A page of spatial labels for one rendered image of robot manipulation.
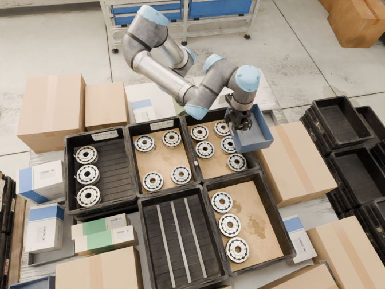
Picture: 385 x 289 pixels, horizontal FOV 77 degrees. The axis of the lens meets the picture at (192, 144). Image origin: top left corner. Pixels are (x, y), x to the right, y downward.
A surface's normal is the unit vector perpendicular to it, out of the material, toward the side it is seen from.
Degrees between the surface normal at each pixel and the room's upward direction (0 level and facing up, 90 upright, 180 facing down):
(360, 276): 0
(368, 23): 89
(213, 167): 0
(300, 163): 0
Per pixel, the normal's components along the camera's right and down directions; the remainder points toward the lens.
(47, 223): 0.07, -0.49
